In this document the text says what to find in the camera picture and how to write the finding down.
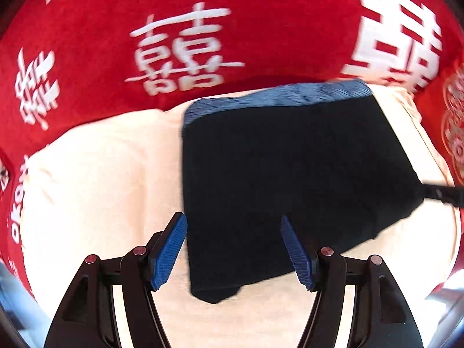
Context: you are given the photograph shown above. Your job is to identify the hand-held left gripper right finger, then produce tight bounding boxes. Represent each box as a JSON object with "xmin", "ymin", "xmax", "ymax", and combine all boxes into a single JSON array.
[{"xmin": 280, "ymin": 215, "xmax": 425, "ymax": 348}]

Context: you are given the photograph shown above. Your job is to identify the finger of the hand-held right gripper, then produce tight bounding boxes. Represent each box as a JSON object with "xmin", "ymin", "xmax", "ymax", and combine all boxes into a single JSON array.
[{"xmin": 418, "ymin": 184, "xmax": 464, "ymax": 209}]

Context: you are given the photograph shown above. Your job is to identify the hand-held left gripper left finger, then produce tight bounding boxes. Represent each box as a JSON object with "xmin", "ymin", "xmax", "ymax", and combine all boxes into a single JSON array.
[{"xmin": 43, "ymin": 212, "xmax": 189, "ymax": 348}]

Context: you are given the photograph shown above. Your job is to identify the dark pants with blue waistband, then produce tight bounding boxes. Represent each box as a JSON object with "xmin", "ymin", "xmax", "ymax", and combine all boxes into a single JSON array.
[{"xmin": 180, "ymin": 79, "xmax": 426, "ymax": 304}]

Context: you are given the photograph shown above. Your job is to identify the cream cloth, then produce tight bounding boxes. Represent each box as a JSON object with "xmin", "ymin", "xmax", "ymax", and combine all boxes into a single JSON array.
[{"xmin": 20, "ymin": 85, "xmax": 463, "ymax": 348}]

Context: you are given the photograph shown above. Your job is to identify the red white printed blanket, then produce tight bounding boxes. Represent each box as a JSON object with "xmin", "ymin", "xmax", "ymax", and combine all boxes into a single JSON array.
[{"xmin": 0, "ymin": 0, "xmax": 464, "ymax": 298}]

